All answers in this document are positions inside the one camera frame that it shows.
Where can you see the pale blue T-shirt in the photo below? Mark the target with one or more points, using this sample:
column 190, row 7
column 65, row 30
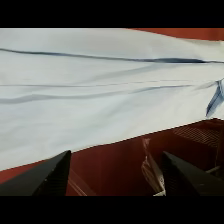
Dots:
column 100, row 93

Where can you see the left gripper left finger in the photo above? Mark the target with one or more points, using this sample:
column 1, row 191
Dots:
column 43, row 178

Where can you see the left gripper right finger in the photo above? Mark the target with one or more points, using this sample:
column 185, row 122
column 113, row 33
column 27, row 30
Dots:
column 190, row 180

